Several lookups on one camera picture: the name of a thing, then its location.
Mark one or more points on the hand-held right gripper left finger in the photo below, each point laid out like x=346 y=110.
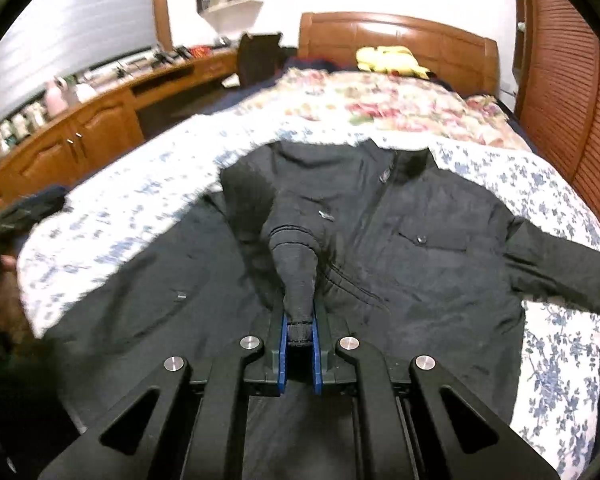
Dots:
x=280 y=355

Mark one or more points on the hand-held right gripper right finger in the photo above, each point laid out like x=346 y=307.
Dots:
x=318 y=355

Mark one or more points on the black jacket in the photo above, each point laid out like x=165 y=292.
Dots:
x=405 y=270

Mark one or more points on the blue floral white bed sheet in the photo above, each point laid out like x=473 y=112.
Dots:
x=130 y=200

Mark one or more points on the pink flowered blanket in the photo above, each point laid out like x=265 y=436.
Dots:
x=380 y=105

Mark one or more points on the wooden desk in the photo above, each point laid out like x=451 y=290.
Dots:
x=95 y=125

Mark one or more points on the dark brown chair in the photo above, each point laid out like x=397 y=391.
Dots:
x=260 y=57

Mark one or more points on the yellow plush toy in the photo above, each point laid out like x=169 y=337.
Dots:
x=385 y=60

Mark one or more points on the row of small desk items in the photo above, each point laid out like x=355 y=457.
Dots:
x=155 y=56

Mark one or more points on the wooden headboard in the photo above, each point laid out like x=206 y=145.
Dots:
x=430 y=40

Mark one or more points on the pink bottle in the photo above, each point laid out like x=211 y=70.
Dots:
x=55 y=95

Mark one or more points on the wooden louvered wardrobe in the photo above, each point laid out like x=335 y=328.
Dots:
x=565 y=85

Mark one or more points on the grey window blind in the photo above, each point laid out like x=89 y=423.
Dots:
x=80 y=25

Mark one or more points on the wooden window frame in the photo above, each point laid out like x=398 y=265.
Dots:
x=161 y=5

